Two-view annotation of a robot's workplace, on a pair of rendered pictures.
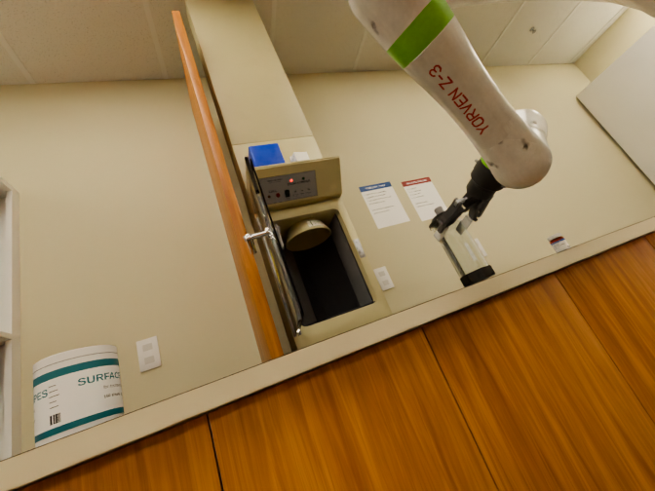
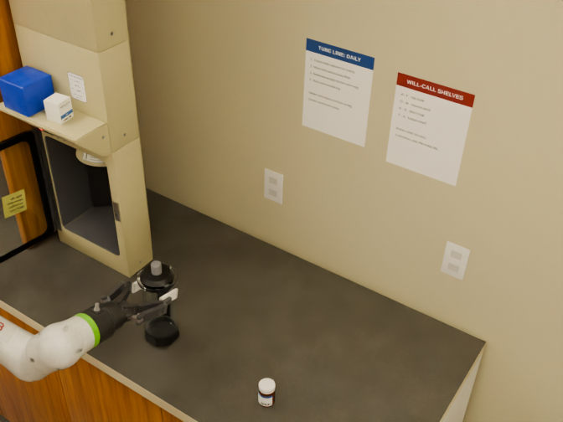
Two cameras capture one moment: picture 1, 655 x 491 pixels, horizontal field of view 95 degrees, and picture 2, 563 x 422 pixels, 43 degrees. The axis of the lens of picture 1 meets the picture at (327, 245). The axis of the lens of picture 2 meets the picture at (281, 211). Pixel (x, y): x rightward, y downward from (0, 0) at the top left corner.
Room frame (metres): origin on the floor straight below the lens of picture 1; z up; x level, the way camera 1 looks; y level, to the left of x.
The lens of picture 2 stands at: (0.40, -1.73, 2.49)
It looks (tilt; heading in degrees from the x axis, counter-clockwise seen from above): 37 degrees down; 54
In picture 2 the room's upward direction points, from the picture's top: 2 degrees clockwise
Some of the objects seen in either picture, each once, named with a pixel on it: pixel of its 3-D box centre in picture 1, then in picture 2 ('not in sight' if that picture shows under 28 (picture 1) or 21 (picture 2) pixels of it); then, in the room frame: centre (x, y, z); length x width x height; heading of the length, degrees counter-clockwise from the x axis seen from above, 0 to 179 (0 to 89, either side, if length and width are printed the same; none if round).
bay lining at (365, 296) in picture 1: (314, 274); (111, 178); (1.04, 0.08, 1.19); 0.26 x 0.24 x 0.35; 111
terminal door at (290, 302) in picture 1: (273, 253); (1, 204); (0.71, 0.14, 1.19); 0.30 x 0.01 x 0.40; 14
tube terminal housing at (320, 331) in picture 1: (302, 242); (106, 142); (1.05, 0.08, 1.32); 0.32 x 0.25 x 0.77; 111
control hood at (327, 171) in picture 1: (297, 183); (53, 129); (0.88, 0.02, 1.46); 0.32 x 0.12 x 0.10; 111
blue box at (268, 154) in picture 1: (266, 165); (27, 90); (0.85, 0.09, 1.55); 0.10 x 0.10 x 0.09; 21
